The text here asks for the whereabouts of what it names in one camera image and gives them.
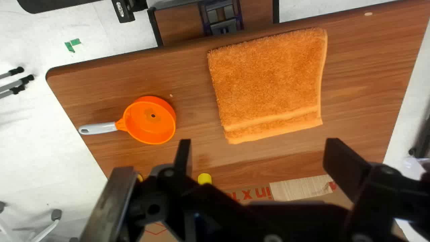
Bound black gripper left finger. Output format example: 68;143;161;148
173;139;192;177

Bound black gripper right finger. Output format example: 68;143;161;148
322;139;370;201

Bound orange folded towel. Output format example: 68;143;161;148
207;29;327;144

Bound brown cardboard box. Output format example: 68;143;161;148
139;175;352;242

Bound yellow knob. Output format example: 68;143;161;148
197;172;212;185

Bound grey chair base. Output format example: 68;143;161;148
0;202;63;242

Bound green tape mark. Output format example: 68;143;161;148
64;39;82;53

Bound black device top left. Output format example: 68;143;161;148
111;0;147;23

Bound black tripod legs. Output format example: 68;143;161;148
0;66;35;99

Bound orange pan with grey handle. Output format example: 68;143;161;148
78;96;176;146

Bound black clamp mount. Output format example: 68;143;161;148
198;0;243;35

